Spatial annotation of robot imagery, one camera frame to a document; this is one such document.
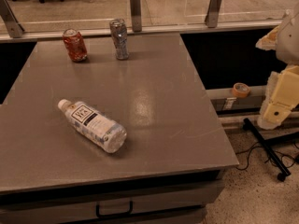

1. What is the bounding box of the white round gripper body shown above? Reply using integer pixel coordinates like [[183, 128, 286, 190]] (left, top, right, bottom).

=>
[[276, 3, 299, 64]]

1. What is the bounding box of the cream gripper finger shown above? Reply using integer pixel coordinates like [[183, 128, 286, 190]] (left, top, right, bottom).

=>
[[257, 65, 299, 130], [255, 26, 279, 50]]

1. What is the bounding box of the clear plastic water bottle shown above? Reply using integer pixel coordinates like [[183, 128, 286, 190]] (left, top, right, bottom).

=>
[[58, 99, 127, 154]]

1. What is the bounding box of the roll of tan tape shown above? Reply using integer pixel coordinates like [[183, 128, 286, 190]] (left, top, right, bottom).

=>
[[232, 82, 250, 98]]

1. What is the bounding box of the grey table drawer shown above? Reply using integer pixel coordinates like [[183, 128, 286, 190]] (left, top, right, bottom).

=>
[[0, 180, 224, 224]]

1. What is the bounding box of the silver blue drink can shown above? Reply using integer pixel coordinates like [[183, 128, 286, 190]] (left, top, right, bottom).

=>
[[109, 19, 129, 60]]

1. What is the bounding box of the red soda can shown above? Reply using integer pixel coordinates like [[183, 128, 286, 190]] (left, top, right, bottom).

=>
[[63, 29, 87, 62]]

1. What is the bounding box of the clear glass barrier panel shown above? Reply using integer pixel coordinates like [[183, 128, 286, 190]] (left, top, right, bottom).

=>
[[7, 0, 299, 32]]

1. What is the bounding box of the grey metal floor rail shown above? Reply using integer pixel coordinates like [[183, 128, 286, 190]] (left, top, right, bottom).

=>
[[206, 86, 265, 112]]

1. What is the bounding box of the right metal glass bracket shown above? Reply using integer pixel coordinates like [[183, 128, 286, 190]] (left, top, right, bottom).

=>
[[205, 0, 222, 28]]

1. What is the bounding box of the metal glass bracket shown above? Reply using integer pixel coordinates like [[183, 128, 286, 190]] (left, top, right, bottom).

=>
[[0, 0, 24, 38], [205, 0, 222, 28], [130, 0, 142, 32]]

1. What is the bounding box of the black floor cable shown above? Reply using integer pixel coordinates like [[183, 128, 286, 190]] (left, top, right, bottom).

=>
[[235, 138, 299, 172]]

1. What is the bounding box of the middle metal glass bracket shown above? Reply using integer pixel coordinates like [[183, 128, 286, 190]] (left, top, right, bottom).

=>
[[130, 0, 142, 32]]

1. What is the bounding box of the black drawer handle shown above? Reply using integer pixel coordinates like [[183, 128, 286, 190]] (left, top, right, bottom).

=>
[[95, 201, 134, 219]]

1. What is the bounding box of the left metal glass bracket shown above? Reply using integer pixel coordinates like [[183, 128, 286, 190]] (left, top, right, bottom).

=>
[[0, 0, 24, 38]]

